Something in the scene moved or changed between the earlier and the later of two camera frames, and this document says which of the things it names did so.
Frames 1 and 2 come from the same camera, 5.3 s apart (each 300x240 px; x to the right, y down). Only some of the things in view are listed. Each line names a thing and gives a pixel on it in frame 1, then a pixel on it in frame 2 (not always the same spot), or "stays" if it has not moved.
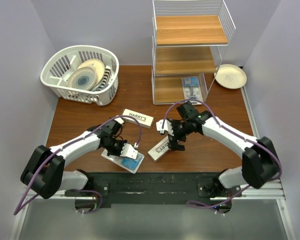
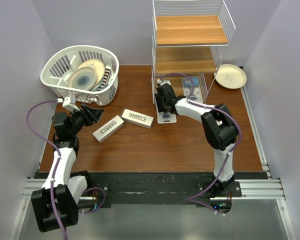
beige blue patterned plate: [82, 78] stays
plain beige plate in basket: [97, 66] stays
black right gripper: [173, 140] -> [161, 108]
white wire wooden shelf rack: [187, 38] stays
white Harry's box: [145, 121] stays
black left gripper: [118, 153] -> [93, 115]
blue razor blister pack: [131, 164] -> [164, 117]
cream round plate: [230, 76] stays
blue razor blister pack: [192, 89] stays
